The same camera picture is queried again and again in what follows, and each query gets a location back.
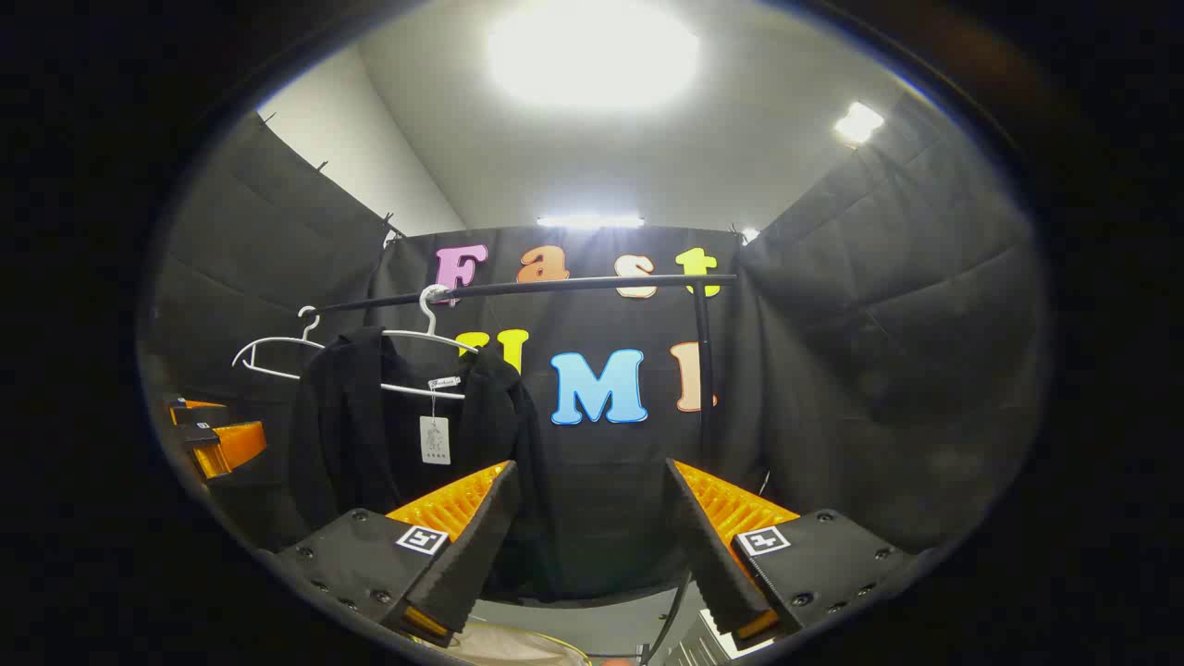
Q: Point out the black metal clothes rack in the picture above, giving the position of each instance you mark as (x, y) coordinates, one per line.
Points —
(573, 286)

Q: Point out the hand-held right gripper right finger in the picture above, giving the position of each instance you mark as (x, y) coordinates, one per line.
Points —
(712, 555)

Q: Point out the large round ceiling light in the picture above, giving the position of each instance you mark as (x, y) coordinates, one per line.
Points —
(592, 55)

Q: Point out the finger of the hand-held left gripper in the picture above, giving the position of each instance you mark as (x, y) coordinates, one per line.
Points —
(199, 413)
(231, 446)

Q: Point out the white clothes hanger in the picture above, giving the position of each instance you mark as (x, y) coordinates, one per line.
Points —
(312, 326)
(427, 313)

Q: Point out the long ceiling light strip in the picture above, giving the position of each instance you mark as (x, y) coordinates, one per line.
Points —
(590, 222)

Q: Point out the black backdrop cloth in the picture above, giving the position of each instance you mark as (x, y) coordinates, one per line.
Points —
(879, 370)

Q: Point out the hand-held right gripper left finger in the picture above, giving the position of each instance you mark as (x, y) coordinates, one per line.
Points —
(462, 564)

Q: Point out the small square ceiling light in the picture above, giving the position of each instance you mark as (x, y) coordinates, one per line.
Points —
(858, 123)

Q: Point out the beige laundry hamper yellow rim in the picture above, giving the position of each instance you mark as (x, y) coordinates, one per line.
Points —
(518, 649)

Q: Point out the black knit garment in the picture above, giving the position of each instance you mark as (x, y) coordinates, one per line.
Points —
(351, 444)

